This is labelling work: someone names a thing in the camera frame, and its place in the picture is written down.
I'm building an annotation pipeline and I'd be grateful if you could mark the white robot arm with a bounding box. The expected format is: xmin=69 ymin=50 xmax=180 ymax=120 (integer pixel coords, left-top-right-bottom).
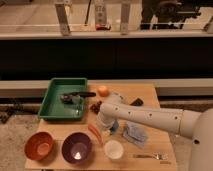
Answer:
xmin=97 ymin=93 xmax=213 ymax=171

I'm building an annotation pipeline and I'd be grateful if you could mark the purple bowl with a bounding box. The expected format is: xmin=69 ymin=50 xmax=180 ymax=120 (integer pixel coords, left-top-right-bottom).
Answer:
xmin=61 ymin=132 xmax=92 ymax=164

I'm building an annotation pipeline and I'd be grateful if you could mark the red-orange bowl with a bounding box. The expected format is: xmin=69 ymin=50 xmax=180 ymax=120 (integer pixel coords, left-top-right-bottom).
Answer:
xmin=24 ymin=132 xmax=54 ymax=161

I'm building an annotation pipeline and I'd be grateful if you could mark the orange fruit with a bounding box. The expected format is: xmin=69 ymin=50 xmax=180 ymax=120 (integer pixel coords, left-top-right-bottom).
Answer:
xmin=97 ymin=86 xmax=109 ymax=97

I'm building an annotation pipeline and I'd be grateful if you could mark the bunch of dark grapes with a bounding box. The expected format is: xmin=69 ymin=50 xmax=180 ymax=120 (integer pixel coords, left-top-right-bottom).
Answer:
xmin=90 ymin=101 xmax=102 ymax=114

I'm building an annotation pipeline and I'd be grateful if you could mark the black rectangular block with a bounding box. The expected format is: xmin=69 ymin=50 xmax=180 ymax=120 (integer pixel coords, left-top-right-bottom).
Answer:
xmin=130 ymin=98 xmax=143 ymax=106

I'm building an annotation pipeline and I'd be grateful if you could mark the blue-grey folded cloth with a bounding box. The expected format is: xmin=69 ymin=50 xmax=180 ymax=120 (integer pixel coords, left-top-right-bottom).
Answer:
xmin=123 ymin=121 xmax=148 ymax=148

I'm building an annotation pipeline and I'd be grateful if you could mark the green plastic tray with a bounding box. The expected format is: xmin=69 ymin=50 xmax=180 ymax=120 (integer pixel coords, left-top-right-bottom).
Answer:
xmin=38 ymin=78 xmax=87 ymax=121

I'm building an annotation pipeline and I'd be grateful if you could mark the white cup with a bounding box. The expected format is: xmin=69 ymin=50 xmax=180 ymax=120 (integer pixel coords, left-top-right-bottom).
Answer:
xmin=104 ymin=140 xmax=124 ymax=161

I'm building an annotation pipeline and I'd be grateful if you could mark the wooden board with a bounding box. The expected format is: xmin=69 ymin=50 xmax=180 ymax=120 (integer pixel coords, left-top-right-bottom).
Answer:
xmin=24 ymin=83 xmax=179 ymax=171

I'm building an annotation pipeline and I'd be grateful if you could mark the silver fork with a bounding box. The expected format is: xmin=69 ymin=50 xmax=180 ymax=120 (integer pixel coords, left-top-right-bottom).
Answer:
xmin=133 ymin=153 xmax=168 ymax=160

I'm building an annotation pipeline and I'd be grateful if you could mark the black-handled scoop utensil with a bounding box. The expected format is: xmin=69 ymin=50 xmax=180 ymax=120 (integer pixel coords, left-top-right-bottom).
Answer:
xmin=60 ymin=92 xmax=96 ymax=104

